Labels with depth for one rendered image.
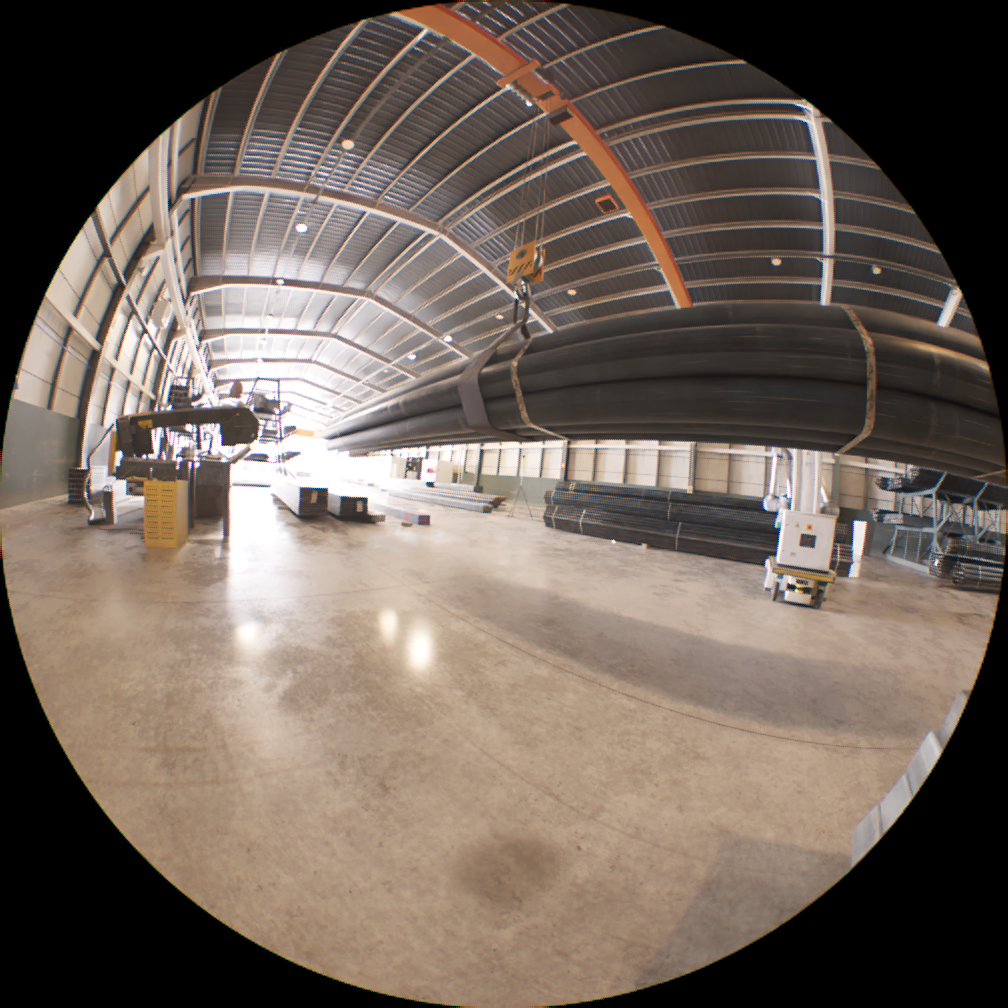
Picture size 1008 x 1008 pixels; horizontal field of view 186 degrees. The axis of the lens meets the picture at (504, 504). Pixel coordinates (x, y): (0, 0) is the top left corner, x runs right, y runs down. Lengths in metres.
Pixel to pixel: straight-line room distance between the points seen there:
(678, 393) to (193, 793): 1.72
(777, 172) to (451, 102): 8.22
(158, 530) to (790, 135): 13.12
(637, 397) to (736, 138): 9.93
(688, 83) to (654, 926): 10.37
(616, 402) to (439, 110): 9.17
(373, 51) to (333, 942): 9.74
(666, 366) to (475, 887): 1.39
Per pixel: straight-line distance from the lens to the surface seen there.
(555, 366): 1.19
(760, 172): 11.05
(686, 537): 5.38
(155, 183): 8.67
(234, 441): 5.38
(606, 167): 6.23
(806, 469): 3.73
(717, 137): 10.47
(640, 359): 1.05
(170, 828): 0.95
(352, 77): 9.44
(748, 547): 5.34
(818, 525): 3.27
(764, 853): 0.99
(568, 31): 8.87
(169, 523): 3.22
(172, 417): 5.35
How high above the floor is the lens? 0.73
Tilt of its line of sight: 3 degrees down
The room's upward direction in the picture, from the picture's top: 6 degrees clockwise
